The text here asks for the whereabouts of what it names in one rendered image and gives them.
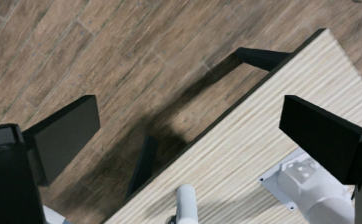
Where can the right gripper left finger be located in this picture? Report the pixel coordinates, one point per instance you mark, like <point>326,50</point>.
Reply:
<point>37,156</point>

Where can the white plastic bottle with blue cap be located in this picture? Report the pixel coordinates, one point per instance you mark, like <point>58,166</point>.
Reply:
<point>186,210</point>

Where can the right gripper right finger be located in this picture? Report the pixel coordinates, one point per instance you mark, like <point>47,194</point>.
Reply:
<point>332,141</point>

